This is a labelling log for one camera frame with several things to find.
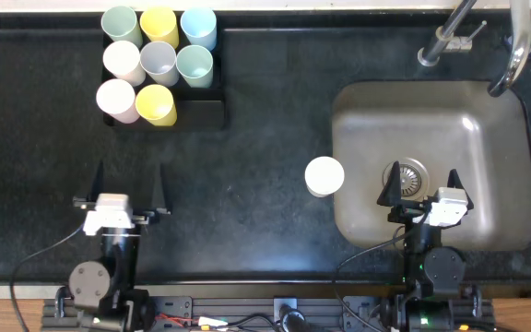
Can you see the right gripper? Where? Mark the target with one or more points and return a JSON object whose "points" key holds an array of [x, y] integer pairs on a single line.
{"points": [[408, 212]]}

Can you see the green cup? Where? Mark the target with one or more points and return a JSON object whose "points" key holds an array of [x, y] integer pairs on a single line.
{"points": [[194, 64], [119, 23]]}

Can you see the steel tap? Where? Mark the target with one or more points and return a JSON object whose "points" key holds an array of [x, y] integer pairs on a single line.
{"points": [[521, 46]]}

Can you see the white cup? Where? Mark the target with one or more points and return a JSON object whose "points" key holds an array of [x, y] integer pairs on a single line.
{"points": [[324, 175], [121, 60]]}

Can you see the mounting rail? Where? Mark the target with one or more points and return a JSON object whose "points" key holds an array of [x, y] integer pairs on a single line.
{"points": [[247, 311]]}

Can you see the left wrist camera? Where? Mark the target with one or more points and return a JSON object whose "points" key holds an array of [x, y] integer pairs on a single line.
{"points": [[109, 214]]}

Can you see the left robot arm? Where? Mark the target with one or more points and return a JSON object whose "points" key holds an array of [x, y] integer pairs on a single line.
{"points": [[118, 267]]}

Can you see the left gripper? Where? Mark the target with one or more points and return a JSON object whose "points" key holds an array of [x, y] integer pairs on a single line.
{"points": [[152, 215]]}

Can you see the pink cup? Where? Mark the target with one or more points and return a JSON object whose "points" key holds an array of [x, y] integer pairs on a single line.
{"points": [[115, 98]]}

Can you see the black tray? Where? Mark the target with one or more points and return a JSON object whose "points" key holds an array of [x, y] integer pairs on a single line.
{"points": [[201, 113]]}

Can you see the yellow cup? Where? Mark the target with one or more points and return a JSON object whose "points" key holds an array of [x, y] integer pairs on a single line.
{"points": [[157, 23], [155, 103]]}

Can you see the grey cup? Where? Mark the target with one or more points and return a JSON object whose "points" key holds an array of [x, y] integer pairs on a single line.
{"points": [[158, 60]]}

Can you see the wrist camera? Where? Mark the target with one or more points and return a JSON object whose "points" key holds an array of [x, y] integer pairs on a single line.
{"points": [[109, 214], [447, 207]]}

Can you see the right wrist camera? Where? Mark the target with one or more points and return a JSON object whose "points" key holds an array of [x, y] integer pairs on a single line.
{"points": [[447, 207]]}

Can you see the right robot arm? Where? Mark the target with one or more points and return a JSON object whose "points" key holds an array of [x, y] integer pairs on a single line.
{"points": [[443, 267]]}

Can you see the blue cup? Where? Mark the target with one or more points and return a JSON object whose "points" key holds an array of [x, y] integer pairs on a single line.
{"points": [[197, 25]]}

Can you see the steel sink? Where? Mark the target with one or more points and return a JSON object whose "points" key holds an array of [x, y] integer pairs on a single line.
{"points": [[459, 124]]}

